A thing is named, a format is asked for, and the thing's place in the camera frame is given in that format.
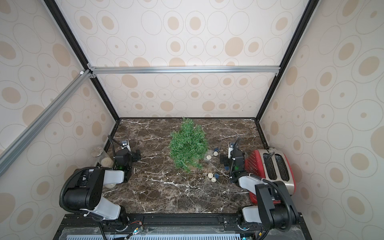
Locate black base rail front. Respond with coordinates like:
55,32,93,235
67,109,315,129
54,214,312,240

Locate clear string light wire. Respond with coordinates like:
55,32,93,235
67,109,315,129
206,148,233,182

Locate horizontal aluminium rail back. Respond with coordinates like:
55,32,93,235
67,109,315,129
87,66,280,75

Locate red steel toaster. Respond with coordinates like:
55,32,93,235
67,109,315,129
245,148,296,195

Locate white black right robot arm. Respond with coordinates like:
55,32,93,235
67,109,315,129
220,139,300,233

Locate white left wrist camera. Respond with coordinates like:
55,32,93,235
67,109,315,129
121,140,131,151

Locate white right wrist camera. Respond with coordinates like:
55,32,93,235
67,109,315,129
228,143,235,159

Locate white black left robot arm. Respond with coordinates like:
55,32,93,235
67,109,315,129
59,136,142,225

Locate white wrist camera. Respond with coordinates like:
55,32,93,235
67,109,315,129
228,143,235,159
121,140,131,151

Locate aluminium rail left side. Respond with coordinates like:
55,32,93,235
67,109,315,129
1,70,91,175

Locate glass jar cream contents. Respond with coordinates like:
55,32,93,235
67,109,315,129
100,157,115,168

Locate small green christmas tree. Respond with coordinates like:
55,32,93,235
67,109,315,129
169,118,209,172

